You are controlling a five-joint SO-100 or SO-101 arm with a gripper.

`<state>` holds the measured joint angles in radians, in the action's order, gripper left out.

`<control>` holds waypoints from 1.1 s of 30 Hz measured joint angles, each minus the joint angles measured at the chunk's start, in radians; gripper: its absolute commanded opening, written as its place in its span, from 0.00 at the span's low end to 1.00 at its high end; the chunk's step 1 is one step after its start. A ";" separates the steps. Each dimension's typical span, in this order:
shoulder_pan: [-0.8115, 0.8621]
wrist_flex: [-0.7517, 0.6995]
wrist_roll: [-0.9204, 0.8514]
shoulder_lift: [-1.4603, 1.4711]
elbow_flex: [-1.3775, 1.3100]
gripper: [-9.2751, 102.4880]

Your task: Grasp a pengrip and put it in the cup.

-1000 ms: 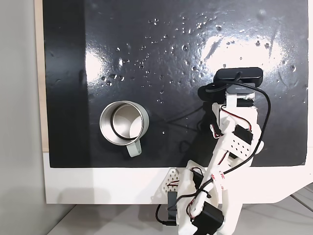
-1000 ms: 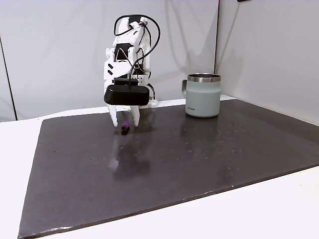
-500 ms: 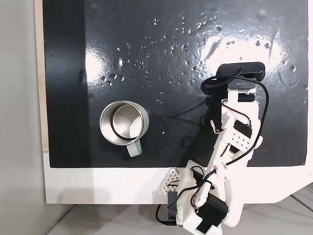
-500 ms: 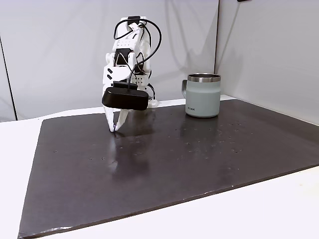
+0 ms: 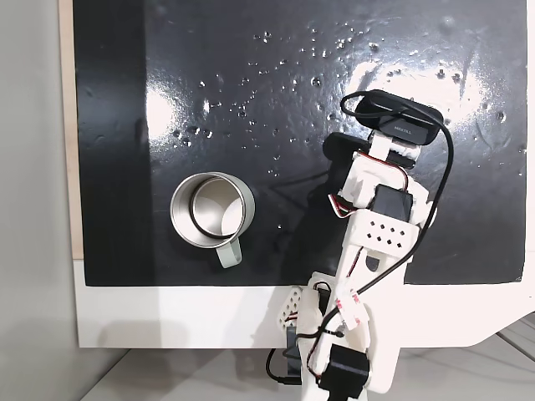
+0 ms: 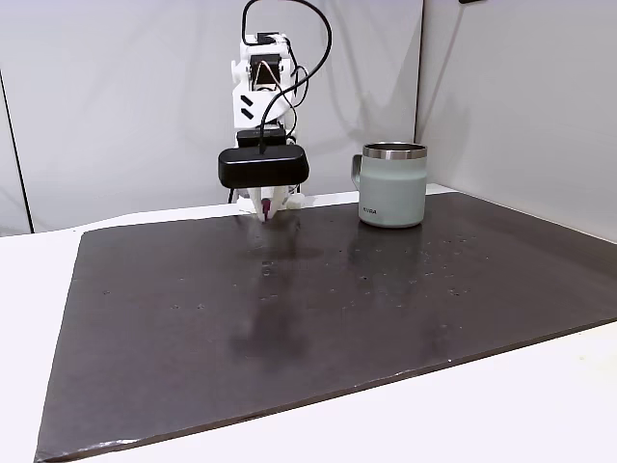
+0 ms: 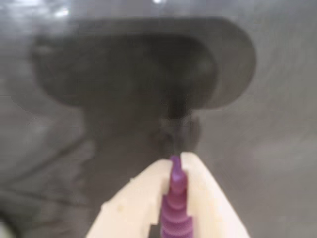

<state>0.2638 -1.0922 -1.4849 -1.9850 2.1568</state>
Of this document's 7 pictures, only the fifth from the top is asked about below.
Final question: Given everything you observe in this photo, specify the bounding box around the black oval webcam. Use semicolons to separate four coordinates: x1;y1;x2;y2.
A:
354;89;446;147

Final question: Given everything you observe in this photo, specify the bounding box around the glossy black mat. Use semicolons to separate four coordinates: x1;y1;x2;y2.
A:
72;0;528;288

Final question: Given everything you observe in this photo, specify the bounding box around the steel mug, pale green handle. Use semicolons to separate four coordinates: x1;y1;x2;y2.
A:
169;170;257;270

